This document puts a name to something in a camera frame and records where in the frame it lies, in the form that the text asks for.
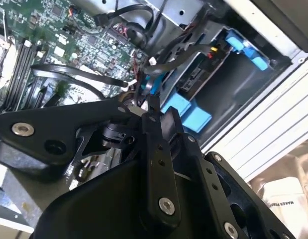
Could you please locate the blue data wire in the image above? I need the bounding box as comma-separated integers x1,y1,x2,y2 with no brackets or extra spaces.
140,73,164,97

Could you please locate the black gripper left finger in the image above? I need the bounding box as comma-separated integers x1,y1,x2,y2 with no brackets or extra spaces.
0,95,182,232

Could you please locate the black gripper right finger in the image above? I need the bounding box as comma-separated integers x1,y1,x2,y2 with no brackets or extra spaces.
160,106,298,239

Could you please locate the black power wire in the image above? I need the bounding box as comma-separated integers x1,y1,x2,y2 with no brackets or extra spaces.
143,41,230,75

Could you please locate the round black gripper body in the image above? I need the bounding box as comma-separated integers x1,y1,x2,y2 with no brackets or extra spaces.
31,159,220,239

